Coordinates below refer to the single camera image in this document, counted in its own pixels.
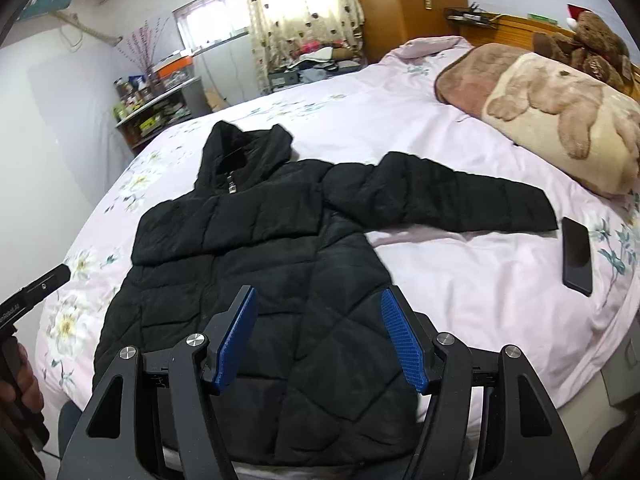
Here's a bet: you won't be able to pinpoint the wooden headboard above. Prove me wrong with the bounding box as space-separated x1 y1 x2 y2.
458 14 574 51

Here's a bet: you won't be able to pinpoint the orange storage box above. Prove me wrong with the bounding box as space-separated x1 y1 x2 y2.
153 54 195 90

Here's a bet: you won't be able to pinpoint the black quilted hooded jacket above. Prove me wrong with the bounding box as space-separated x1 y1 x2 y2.
94 122 556 467

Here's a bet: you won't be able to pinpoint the cluttered wooden shelf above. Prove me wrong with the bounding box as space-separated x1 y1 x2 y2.
116 77 212 155

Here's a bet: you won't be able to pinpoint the black smartphone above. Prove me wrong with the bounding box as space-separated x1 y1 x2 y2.
561 217 593 297

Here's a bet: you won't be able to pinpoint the pink floral bed cover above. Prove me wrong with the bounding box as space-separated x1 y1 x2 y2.
34 34 640 426

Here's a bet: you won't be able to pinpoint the heart pattern curtain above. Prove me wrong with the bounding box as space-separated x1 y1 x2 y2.
246 0 364 94

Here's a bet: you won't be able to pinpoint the pile of clothes and boxes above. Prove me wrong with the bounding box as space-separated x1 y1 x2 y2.
267 44 366 92

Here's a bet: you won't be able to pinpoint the dried pink flower branches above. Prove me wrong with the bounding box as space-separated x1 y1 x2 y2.
116 18 169 75

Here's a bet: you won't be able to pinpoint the brown teddy bear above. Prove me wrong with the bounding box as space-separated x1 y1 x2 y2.
533 10 634 96

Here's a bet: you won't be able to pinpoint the brown bear print blanket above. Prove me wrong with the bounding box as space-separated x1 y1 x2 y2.
435 44 639 197

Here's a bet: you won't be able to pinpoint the person's left hand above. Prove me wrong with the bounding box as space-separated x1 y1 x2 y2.
1 337 44 439

